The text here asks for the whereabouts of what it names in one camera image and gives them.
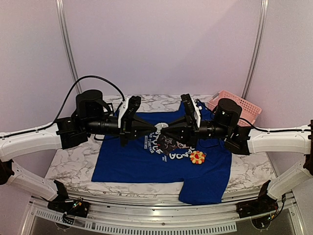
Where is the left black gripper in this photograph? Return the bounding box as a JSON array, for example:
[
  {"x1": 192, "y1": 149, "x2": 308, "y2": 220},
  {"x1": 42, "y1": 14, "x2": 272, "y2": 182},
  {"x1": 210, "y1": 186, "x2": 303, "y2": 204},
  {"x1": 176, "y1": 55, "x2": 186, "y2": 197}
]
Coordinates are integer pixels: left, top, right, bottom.
[{"x1": 84, "y1": 115, "x2": 157, "y2": 147}]

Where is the orange yellow flower brooch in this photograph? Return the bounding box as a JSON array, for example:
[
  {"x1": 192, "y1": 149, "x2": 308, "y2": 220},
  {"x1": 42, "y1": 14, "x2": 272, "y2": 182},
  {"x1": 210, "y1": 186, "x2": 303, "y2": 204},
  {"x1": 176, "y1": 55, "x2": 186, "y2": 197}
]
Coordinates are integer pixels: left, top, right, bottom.
[{"x1": 190, "y1": 151, "x2": 206, "y2": 165}]

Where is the blue printed t-shirt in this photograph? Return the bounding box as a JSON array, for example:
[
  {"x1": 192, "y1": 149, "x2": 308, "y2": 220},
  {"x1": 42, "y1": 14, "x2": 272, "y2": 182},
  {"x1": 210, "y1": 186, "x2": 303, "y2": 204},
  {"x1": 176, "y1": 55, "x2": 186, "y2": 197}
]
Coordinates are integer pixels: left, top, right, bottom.
[{"x1": 91, "y1": 131, "x2": 232, "y2": 205}]

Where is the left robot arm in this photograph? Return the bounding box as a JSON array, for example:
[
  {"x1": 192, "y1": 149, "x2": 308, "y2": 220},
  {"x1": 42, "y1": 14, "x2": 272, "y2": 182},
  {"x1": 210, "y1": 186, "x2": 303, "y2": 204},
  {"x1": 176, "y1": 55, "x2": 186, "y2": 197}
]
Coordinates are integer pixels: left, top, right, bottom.
[{"x1": 0, "y1": 90, "x2": 156, "y2": 212}]

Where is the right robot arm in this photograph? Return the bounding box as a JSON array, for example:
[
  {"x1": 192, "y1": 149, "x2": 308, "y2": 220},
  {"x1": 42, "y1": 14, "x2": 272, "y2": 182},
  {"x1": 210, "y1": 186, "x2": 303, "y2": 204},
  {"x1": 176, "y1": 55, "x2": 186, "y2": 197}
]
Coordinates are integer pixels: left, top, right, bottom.
[{"x1": 161, "y1": 95, "x2": 313, "y2": 213}]

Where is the pink plastic basket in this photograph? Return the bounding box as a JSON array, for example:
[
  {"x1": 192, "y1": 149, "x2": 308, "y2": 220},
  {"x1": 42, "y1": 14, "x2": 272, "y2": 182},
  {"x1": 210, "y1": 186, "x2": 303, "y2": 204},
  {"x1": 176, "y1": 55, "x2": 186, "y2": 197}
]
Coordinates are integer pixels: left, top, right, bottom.
[{"x1": 208, "y1": 90, "x2": 262, "y2": 126}]

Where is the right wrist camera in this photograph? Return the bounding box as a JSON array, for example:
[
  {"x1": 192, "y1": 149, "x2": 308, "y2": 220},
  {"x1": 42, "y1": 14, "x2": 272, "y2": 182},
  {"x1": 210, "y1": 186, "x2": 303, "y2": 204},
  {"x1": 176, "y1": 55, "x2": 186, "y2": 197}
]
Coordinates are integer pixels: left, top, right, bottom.
[{"x1": 180, "y1": 94, "x2": 201, "y2": 128}]

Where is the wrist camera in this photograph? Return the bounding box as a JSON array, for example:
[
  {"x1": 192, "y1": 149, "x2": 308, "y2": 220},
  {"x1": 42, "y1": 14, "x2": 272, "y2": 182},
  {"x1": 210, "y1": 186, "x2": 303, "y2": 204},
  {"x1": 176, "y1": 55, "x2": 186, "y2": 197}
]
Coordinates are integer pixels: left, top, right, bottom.
[
  {"x1": 117, "y1": 95, "x2": 141, "y2": 128},
  {"x1": 180, "y1": 94, "x2": 201, "y2": 128}
]

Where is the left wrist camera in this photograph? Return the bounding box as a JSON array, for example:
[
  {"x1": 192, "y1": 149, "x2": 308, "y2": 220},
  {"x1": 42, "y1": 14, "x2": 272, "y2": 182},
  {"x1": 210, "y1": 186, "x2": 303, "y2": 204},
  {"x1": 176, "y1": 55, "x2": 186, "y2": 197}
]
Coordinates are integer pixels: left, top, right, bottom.
[{"x1": 117, "y1": 95, "x2": 141, "y2": 128}]

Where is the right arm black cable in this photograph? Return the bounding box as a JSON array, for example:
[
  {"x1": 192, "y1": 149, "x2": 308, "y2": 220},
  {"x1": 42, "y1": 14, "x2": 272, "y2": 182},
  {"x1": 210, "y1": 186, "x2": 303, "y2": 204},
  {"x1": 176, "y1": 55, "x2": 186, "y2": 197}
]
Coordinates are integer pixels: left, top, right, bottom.
[{"x1": 195, "y1": 99, "x2": 313, "y2": 218}]

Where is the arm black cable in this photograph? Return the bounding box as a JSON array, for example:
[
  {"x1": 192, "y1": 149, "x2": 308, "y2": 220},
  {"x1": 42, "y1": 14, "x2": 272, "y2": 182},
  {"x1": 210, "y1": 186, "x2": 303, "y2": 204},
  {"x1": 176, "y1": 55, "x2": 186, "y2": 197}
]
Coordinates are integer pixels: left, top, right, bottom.
[
  {"x1": 195, "y1": 99, "x2": 313, "y2": 218},
  {"x1": 0, "y1": 75, "x2": 127, "y2": 140}
]

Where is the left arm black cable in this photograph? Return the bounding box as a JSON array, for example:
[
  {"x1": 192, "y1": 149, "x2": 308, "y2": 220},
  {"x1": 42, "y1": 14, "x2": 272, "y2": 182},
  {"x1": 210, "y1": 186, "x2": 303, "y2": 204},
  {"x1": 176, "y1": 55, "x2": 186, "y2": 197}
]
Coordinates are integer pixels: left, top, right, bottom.
[{"x1": 0, "y1": 75, "x2": 127, "y2": 140}]

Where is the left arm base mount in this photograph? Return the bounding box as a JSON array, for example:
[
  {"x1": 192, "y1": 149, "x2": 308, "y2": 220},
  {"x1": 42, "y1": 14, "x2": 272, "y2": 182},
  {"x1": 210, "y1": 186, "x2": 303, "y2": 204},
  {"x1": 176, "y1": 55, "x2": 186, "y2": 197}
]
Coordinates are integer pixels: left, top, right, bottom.
[{"x1": 47, "y1": 195, "x2": 90, "y2": 218}]

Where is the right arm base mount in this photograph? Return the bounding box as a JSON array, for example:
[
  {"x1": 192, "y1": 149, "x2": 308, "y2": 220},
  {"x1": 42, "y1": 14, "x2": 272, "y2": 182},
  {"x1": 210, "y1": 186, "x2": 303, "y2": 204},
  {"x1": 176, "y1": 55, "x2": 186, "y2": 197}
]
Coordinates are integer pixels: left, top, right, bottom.
[{"x1": 236, "y1": 195, "x2": 278, "y2": 218}]

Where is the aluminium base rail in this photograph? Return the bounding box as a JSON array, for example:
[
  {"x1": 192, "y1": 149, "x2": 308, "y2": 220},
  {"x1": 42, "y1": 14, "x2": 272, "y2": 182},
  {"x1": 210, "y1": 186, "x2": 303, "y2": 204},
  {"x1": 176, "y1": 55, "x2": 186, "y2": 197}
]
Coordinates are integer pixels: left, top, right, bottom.
[{"x1": 20, "y1": 190, "x2": 306, "y2": 235}]

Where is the left aluminium frame post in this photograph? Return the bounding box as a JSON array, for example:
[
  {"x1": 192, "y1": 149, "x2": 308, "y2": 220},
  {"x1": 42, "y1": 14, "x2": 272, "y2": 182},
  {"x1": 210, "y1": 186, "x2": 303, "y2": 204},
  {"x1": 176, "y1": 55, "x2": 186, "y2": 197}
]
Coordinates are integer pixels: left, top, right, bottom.
[{"x1": 55, "y1": 0, "x2": 82, "y2": 94}]

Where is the aluminium frame post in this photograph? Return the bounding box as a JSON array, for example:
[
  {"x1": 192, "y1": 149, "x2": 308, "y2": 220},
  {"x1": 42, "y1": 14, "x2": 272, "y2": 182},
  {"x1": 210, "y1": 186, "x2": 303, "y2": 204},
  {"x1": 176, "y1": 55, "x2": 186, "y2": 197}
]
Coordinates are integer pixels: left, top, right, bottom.
[
  {"x1": 241, "y1": 0, "x2": 269, "y2": 99},
  {"x1": 55, "y1": 0, "x2": 82, "y2": 94}
]

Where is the right aluminium frame post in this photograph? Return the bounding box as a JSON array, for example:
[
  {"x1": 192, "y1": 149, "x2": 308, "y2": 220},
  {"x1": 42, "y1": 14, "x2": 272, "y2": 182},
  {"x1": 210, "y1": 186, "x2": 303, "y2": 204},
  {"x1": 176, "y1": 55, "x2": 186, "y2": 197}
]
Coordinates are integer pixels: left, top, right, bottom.
[{"x1": 241, "y1": 0, "x2": 269, "y2": 99}]

